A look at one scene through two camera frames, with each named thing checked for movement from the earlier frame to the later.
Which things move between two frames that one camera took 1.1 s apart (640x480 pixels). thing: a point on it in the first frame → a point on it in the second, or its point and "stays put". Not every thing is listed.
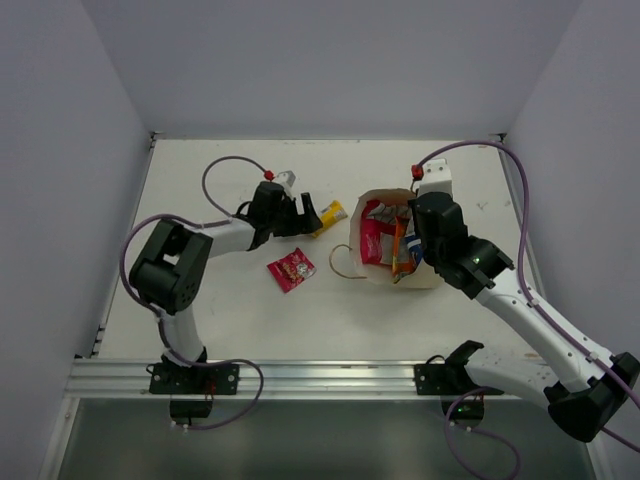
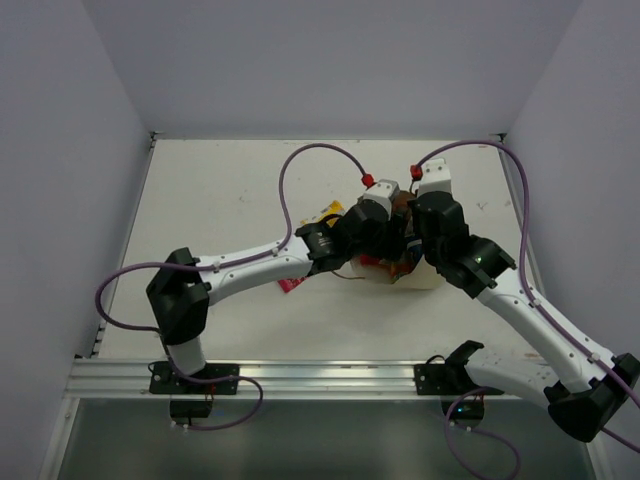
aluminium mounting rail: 103,379 stays put
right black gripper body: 431,253 stays put
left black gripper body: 293,216 → 388,239
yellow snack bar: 334,212 stays put
